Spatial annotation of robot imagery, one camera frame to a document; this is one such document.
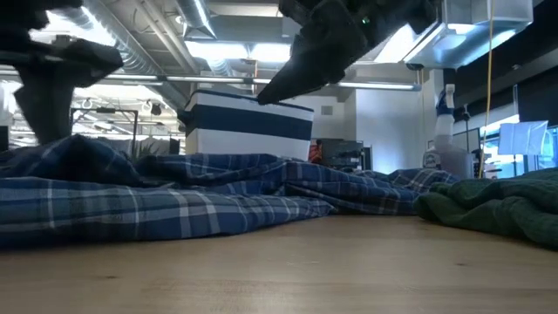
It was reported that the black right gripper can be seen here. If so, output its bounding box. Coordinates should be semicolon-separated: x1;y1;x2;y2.
255;0;380;106

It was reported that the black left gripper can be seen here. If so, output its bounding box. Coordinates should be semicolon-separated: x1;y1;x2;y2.
0;0;126;146

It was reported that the navy white striped fabric bin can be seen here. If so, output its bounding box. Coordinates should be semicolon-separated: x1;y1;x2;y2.
177;89;316;161

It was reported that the blue plaid shirt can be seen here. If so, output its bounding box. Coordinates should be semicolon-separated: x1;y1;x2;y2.
0;133;461;250

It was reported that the dark green button shirt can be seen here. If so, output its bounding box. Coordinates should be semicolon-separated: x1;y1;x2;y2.
413;167;558;250

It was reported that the dark equipment cabinet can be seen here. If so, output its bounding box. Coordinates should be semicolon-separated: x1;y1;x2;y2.
320;138;372;172

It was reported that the LED light bar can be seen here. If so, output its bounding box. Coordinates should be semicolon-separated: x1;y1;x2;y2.
102;72;422;92

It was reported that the clear spray bottle blue nozzle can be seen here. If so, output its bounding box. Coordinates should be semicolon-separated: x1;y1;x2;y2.
422;83;476;181

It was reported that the white tilted screen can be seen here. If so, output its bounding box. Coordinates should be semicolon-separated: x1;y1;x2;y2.
498;120;549;156

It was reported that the black rectangular stand frame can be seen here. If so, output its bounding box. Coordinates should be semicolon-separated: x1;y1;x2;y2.
69;106;140;152

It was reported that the yellow hanging cord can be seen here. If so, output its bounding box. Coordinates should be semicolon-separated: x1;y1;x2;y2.
475;0;496;180

